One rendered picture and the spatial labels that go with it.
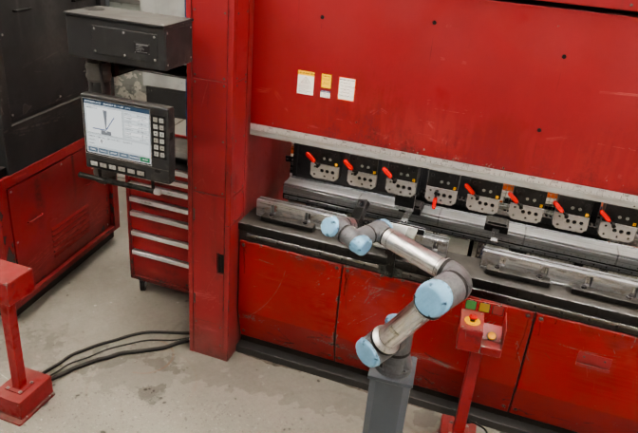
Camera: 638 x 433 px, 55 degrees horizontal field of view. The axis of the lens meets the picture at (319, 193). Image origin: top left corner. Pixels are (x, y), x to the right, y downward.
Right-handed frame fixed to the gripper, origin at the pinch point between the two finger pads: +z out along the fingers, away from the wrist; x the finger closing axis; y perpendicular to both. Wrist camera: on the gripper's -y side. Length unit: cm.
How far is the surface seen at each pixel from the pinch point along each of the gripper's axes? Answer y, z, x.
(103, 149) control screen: -16, -54, -119
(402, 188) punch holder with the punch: -14, 47, -18
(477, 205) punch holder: -10, 61, 16
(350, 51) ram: -75, 16, -36
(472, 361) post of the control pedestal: 62, 56, 26
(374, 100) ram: -54, 28, -27
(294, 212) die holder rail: 6, 37, -76
